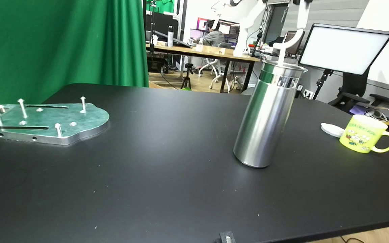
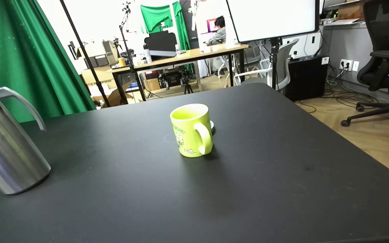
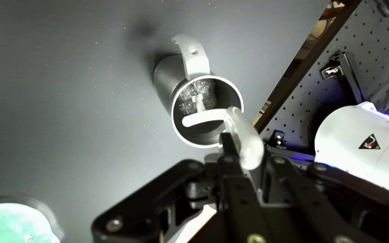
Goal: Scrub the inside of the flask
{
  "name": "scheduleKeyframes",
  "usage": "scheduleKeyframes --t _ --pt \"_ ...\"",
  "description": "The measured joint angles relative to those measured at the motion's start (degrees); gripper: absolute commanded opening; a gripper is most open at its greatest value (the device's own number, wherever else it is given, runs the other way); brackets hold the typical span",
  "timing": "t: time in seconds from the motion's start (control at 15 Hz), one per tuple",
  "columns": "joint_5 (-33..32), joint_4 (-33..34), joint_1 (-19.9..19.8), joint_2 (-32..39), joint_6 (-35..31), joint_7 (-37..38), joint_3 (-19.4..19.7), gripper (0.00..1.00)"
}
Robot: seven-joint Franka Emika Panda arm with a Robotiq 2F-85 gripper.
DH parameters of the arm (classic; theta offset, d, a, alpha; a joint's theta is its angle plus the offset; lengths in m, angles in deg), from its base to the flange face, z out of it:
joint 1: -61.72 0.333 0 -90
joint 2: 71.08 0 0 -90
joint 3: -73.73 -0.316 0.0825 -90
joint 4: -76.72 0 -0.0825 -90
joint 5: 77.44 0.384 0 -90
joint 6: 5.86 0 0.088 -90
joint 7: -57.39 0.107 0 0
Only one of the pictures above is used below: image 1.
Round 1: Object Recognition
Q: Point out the wooden top desk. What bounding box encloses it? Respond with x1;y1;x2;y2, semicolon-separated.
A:
145;41;261;94

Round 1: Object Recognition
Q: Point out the black monitor stand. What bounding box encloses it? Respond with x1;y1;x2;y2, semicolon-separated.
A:
314;68;389;113

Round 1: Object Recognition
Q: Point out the dark upright screen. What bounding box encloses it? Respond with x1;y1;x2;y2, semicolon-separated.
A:
261;1;291;46

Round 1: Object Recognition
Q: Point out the green tinted metal plate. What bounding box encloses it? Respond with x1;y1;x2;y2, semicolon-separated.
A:
0;101;111;147

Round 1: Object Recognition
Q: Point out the green curtain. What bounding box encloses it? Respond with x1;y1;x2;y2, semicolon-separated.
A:
0;0;151;113

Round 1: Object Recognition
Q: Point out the seated person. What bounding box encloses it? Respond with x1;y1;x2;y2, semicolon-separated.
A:
202;24;233;47

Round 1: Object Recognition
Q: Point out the white chair base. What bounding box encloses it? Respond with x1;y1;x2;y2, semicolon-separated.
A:
198;56;233;87

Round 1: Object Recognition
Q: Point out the white bottle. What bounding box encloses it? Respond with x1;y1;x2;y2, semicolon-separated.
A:
167;27;176;48

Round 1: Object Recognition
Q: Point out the small white oval object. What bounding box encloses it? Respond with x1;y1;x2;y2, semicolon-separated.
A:
319;121;346;139

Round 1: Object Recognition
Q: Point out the white screen computer monitor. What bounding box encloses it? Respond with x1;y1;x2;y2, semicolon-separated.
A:
299;23;389;77

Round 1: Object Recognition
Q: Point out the stainless steel flask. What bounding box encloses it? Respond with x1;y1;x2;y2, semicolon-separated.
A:
233;59;309;168

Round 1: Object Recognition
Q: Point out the black camera tripod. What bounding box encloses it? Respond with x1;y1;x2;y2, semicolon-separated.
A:
179;62;195;91

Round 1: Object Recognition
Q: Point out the yellow mug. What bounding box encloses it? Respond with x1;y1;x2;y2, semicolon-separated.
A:
338;113;389;155

